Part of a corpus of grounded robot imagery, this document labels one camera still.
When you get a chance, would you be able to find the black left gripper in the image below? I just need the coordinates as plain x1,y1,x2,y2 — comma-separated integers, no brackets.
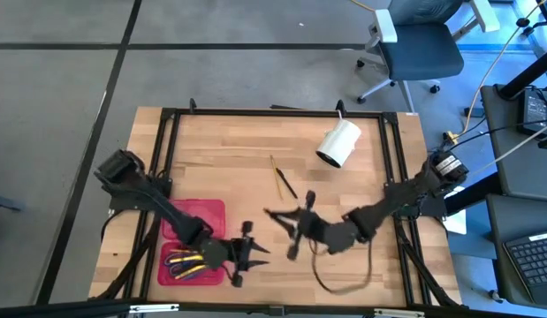
206,221,271,289

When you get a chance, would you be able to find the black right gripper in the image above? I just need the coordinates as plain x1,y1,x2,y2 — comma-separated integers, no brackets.
262,189,330,261

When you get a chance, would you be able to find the black pen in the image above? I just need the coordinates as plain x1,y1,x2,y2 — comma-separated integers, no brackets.
275,167,299,200

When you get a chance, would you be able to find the yellow wooden pencil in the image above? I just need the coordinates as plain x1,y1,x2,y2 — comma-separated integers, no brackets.
269,154,285,202

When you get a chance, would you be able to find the red plastic pencil box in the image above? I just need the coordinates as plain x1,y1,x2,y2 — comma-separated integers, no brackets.
156,198,227,287

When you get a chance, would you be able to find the white paper sheet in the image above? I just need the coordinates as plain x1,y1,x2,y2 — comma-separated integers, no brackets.
443,185,467,235

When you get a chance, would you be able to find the black desk crossbar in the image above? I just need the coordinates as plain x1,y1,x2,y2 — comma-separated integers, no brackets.
444,170,504,216

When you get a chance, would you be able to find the dark grey desk top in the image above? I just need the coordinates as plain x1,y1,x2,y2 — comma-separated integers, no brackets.
484,193,547,310
480,83,547,200

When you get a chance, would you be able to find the grey and white office chair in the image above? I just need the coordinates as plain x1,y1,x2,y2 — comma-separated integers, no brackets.
355,0,502,114

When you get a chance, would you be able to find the black laptop keyboard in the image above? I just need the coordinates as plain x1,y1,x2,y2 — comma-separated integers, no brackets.
502,231,547,308

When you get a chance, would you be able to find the black power adapter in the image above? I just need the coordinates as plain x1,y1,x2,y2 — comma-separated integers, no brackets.
518,87,547,136

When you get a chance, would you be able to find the black desk leg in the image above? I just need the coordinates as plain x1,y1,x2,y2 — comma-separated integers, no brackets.
498,43,547,101

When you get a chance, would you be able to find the black chair base with casters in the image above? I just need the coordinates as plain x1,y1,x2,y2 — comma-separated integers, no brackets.
514,0,547,39

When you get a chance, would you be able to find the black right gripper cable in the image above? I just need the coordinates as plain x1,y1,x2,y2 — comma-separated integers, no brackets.
310,238,375,296

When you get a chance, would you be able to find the white cylindrical camera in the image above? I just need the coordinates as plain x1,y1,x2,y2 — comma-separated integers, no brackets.
315,110,362,169

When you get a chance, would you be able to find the black aluminium table frame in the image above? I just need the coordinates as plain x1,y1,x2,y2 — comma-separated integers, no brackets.
89,97,464,318

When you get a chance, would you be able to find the silver frame bracket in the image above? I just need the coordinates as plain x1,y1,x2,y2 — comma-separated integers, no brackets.
129,303,180,314
373,307,427,318

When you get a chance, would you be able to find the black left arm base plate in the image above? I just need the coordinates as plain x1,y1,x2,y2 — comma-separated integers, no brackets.
108,176,173,212

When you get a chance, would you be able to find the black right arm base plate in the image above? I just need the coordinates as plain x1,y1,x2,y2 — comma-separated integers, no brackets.
383,180,449,220

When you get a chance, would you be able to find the white cable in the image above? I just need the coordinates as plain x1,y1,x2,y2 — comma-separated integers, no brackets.
469,121,547,176

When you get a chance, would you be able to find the long yellow cable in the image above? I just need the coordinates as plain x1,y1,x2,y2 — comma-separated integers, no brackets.
444,0,547,145

